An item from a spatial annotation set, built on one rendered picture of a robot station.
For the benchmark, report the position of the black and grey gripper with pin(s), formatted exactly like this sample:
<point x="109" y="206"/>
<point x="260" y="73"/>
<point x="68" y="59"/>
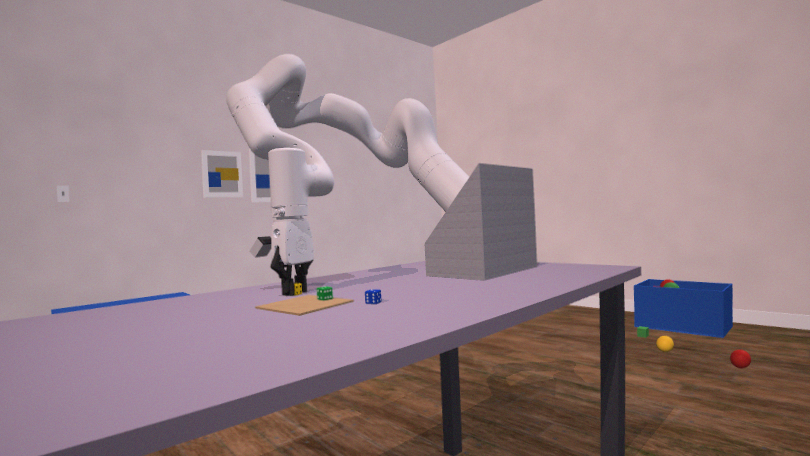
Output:
<point x="295" y="246"/>

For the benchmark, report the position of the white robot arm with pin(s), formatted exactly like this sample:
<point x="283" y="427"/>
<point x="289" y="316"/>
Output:
<point x="292" y="178"/>

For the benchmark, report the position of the green die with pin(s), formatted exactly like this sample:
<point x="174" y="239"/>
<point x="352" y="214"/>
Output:
<point x="324" y="293"/>

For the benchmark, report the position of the blue die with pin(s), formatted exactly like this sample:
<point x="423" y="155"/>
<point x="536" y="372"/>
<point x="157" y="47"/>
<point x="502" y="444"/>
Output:
<point x="373" y="296"/>

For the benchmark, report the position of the tan mat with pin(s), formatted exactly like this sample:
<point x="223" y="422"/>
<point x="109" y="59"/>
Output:
<point x="303" y="305"/>

